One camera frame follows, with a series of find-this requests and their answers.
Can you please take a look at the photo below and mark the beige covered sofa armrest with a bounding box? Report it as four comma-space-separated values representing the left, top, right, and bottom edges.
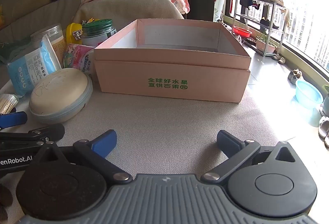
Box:
73, 0, 184, 32

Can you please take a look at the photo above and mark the red plastic basin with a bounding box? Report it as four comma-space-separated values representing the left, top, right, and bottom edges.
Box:
233, 26, 253, 37

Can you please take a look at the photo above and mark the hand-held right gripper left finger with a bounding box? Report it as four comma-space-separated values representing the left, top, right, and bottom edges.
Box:
27, 130, 132, 185

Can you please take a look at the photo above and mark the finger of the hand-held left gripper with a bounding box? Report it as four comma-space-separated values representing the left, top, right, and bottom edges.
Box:
0, 111, 28, 129
0, 123, 65, 147

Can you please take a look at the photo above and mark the cream oval zipper case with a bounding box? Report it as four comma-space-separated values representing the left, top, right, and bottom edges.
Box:
29, 68, 93, 124

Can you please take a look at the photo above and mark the beige woven table cloth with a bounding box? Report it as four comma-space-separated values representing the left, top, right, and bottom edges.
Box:
0, 56, 284, 224

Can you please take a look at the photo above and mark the pair of brown shoes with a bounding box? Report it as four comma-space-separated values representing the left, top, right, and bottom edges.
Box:
287, 69, 304, 85

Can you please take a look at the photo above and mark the light blue plastic basin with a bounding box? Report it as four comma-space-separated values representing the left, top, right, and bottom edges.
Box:
295, 79, 324, 109

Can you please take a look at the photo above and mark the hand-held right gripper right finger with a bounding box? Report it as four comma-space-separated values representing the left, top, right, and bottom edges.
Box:
201, 130, 307, 185

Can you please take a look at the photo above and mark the box of cotton swabs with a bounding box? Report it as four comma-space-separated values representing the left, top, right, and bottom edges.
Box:
0, 94, 19, 115

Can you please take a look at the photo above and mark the pink cardboard box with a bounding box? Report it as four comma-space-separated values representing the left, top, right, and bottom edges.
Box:
94, 19, 252, 103

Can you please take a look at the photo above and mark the glass jar with green lid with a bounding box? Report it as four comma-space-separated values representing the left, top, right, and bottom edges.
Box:
82, 19, 118, 47

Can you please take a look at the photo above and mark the blue white soft packet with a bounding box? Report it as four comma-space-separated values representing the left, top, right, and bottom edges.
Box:
7, 34, 62, 96

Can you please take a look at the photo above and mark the metal shoe rack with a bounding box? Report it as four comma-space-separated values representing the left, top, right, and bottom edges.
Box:
233, 0, 290, 57

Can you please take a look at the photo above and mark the cartoon print tissue pack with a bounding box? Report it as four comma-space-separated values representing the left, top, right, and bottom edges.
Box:
63, 43, 97, 76

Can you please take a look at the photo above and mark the pair of grey slippers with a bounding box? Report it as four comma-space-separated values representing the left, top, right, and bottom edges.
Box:
318, 116, 329, 148

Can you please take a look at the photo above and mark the clear jar with tan label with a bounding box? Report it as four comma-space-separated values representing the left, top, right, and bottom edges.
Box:
30, 24, 68, 68

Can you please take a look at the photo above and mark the pink plant pot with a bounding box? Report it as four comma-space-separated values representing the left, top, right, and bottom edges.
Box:
256, 37, 277, 54

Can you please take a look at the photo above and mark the grey beige sofa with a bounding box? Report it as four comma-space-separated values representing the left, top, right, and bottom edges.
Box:
0, 0, 86, 43

